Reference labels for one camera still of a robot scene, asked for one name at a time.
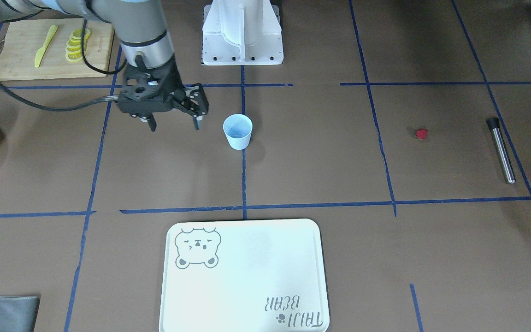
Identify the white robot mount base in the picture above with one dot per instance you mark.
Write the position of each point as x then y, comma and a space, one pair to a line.
242, 32

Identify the red strawberry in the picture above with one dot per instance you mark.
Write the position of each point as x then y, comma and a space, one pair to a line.
422, 133

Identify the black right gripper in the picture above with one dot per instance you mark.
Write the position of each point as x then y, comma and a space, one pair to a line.
174, 86

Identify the wooden cutting board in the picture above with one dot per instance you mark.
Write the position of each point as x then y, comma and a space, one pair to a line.
23, 38

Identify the lemon slices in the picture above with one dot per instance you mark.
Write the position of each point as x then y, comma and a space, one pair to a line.
77, 44

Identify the yellow plastic knife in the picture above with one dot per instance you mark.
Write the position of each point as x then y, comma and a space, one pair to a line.
42, 50

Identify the folded grey cloth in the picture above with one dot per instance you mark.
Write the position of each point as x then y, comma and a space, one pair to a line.
18, 313

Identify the steel muddler black tip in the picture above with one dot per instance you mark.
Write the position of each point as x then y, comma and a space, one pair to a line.
495, 129

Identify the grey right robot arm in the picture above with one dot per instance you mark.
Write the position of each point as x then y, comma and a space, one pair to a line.
140, 25

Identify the light blue plastic cup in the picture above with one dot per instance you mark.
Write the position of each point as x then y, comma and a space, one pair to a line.
238, 130

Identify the cream bear serving tray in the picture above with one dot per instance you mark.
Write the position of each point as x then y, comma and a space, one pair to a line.
244, 276

